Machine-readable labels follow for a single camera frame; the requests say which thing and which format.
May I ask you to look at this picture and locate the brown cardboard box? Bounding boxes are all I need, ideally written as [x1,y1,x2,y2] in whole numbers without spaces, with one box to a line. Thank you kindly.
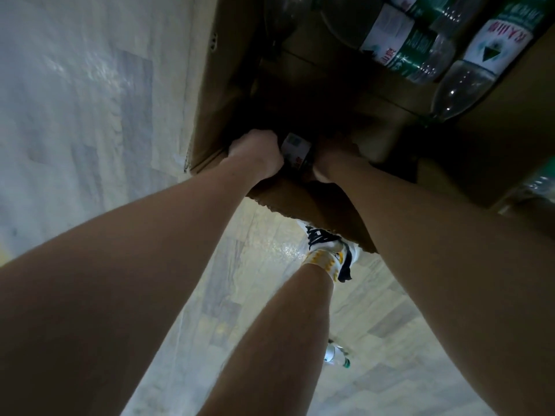
[184,0,555,254]

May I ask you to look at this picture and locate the person's white right shoe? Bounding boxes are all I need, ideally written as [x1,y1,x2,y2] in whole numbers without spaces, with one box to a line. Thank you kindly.
[297,220,361,283]

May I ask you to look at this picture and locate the water bottles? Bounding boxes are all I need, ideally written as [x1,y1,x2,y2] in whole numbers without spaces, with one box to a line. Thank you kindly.
[324,158,555,370]
[264,0,555,124]

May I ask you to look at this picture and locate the water bottle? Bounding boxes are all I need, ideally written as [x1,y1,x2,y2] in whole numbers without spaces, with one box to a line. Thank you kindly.
[280,133,314,172]

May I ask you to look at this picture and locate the person's left forearm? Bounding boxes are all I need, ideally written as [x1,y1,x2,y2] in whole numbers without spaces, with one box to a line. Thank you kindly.
[0,158,278,416]

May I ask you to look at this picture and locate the person's right hand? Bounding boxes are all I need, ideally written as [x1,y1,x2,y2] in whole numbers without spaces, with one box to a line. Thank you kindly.
[312,139,370,185]

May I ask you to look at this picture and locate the person's right forearm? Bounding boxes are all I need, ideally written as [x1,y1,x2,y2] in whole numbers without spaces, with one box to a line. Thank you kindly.
[329,158,555,416]

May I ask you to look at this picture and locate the person's left hand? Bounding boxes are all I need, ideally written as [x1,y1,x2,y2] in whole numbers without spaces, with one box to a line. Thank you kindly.
[227,128,285,180]

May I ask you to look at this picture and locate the person's right leg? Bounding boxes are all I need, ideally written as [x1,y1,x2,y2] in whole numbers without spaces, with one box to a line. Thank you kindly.
[197,263,335,416]

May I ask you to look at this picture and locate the person's yellow patterned right sock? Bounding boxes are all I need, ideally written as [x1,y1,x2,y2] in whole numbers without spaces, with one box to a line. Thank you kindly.
[302,248,346,282]

